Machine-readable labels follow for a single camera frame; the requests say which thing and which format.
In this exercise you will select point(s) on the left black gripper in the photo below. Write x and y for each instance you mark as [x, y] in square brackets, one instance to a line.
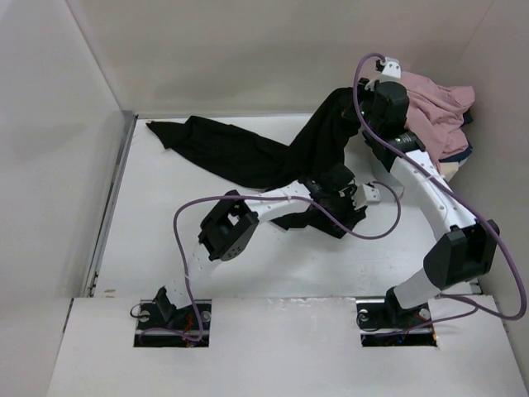
[351, 216]

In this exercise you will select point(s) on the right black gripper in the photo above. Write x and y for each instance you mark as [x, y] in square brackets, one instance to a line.
[362, 92]

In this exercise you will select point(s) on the black trousers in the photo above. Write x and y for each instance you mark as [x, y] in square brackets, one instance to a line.
[257, 162]

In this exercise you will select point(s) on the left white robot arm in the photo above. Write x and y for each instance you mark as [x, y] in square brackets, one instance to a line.
[226, 230]

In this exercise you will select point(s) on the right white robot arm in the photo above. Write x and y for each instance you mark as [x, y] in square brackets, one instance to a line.
[464, 247]

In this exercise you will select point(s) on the white laundry basket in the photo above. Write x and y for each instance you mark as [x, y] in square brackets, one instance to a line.
[381, 174]

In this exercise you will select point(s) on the pink garment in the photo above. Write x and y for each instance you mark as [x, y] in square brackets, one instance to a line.
[436, 114]

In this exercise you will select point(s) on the beige garment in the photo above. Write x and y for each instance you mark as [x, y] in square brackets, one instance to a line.
[448, 170]

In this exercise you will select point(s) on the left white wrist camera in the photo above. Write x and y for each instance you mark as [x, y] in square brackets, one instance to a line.
[367, 195]

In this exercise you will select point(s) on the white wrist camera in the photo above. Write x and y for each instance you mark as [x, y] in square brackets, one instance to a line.
[388, 70]
[367, 195]

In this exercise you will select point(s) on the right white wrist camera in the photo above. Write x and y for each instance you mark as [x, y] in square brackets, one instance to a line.
[388, 70]

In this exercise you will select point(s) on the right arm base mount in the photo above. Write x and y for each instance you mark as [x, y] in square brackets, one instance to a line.
[382, 326]

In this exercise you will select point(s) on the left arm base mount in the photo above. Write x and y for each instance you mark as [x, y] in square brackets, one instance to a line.
[184, 330]

